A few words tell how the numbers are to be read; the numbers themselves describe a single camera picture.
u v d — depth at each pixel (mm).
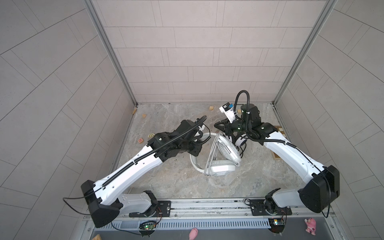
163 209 724
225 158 559
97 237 630
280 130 977
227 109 643
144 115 1071
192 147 559
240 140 851
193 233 636
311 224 656
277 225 680
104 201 362
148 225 643
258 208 708
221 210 710
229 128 643
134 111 1119
